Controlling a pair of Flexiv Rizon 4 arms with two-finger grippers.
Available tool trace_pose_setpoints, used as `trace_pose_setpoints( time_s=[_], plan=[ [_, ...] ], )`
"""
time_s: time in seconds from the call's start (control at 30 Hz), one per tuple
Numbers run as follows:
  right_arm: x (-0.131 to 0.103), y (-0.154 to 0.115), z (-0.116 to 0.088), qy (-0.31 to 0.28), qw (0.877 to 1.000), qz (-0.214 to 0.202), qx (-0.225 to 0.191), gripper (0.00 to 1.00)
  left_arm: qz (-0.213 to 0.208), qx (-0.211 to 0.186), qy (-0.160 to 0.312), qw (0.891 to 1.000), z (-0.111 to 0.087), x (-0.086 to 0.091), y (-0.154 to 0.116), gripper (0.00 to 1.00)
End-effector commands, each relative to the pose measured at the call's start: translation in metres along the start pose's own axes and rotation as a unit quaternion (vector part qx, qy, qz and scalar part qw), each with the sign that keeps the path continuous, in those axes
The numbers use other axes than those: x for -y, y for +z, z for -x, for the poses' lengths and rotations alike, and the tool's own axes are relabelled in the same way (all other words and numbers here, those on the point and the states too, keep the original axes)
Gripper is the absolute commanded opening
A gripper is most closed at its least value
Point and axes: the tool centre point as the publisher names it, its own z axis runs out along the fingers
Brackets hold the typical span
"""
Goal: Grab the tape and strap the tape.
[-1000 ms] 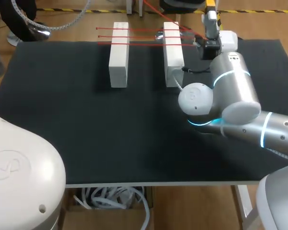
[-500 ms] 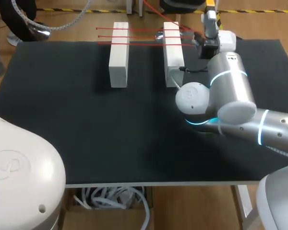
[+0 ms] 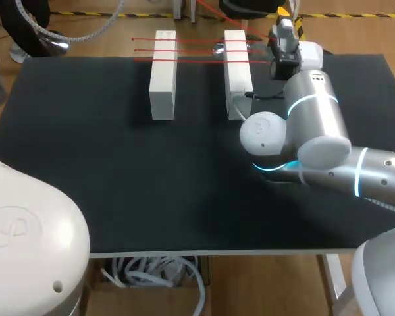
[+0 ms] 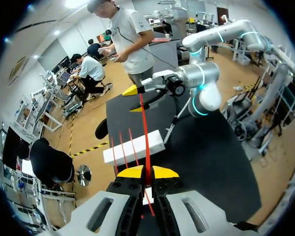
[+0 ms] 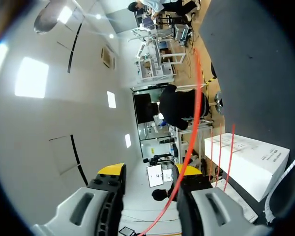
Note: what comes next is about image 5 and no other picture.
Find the person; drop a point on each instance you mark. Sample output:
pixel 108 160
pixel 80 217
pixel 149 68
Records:
pixel 159 195
pixel 152 5
pixel 177 105

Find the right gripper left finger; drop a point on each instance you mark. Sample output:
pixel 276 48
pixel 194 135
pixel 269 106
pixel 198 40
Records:
pixel 88 211

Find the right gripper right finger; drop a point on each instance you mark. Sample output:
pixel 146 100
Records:
pixel 211 209

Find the long red tape strip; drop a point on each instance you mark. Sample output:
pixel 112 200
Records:
pixel 197 108

